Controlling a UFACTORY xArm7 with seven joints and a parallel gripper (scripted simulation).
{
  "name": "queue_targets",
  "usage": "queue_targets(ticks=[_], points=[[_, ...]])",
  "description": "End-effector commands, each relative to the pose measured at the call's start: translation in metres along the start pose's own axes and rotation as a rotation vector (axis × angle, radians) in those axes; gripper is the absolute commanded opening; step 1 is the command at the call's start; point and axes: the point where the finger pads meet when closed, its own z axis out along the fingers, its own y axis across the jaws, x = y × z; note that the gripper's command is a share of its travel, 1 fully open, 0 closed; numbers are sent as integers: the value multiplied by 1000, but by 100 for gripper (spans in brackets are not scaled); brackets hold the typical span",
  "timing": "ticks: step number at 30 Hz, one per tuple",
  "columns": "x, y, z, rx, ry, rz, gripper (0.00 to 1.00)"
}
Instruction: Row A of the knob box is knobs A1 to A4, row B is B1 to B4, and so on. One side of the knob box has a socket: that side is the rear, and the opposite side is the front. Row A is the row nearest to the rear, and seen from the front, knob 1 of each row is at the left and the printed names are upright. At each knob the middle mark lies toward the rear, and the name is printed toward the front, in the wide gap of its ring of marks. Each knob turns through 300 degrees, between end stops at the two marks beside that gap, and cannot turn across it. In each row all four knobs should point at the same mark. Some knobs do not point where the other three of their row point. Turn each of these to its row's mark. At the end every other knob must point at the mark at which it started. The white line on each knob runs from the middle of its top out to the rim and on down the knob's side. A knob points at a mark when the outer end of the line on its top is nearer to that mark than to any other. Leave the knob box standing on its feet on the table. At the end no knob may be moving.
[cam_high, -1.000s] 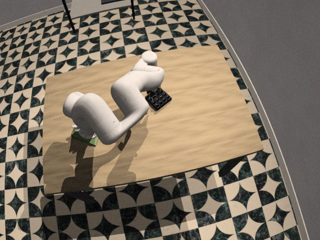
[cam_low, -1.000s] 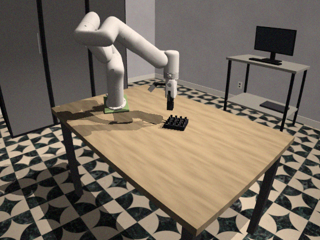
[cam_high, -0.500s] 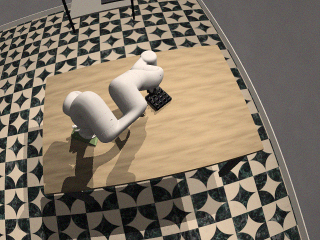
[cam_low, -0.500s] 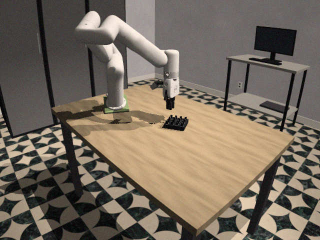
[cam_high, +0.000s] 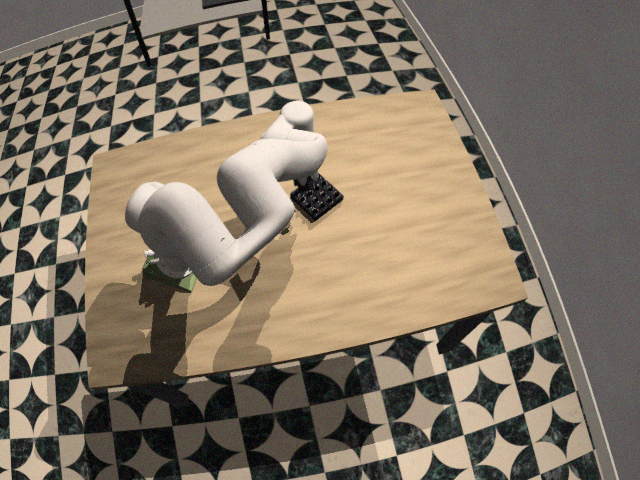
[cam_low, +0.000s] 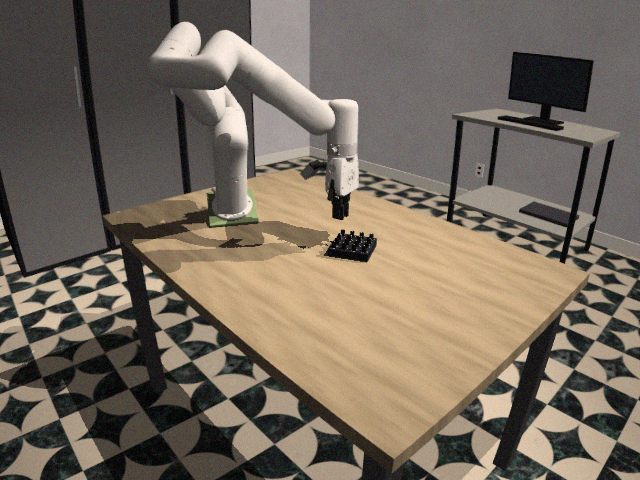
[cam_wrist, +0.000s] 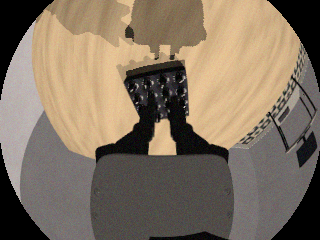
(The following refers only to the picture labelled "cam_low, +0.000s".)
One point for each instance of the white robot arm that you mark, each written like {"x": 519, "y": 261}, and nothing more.
{"x": 175, "y": 64}

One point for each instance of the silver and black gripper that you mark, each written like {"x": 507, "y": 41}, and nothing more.
{"x": 341, "y": 183}

